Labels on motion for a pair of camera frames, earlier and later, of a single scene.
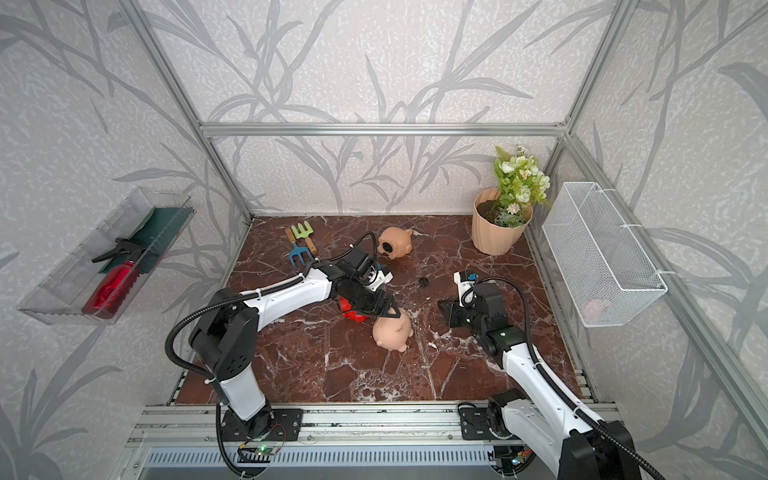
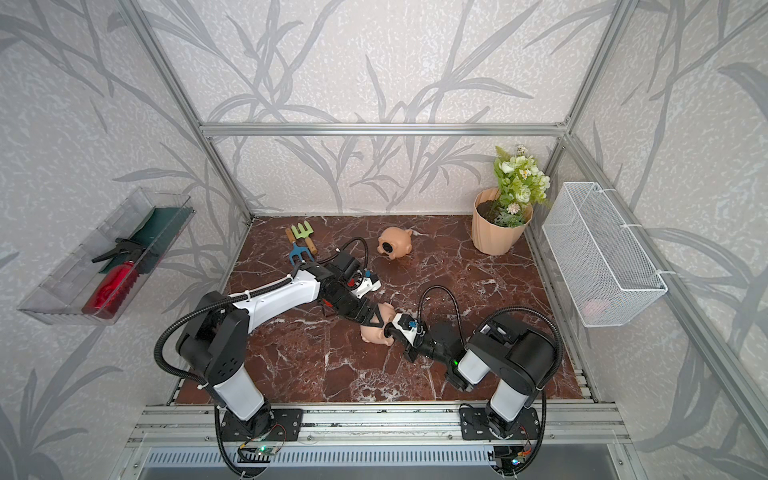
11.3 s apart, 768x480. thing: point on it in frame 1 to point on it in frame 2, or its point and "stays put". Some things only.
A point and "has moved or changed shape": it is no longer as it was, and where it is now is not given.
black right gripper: (453, 310) to (407, 347)
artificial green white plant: (520, 185) stays put
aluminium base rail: (187, 442) stays put
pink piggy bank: (393, 331) has moved or changed shape
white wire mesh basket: (607, 275) stays put
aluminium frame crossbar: (383, 129) stays put
